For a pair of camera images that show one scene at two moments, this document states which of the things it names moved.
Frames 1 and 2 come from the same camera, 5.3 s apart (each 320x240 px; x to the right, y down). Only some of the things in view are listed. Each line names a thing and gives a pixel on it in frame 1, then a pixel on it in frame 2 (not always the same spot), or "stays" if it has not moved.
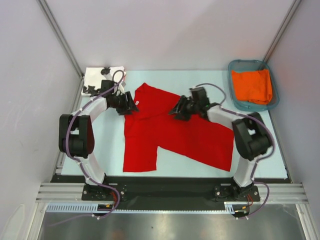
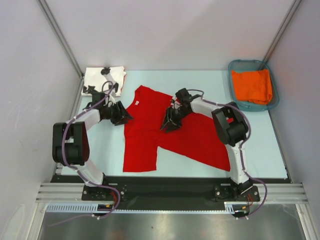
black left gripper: (128, 106) to (122, 116)
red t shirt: (152, 126) stays
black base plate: (166, 193) stays
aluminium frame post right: (294, 6) stays
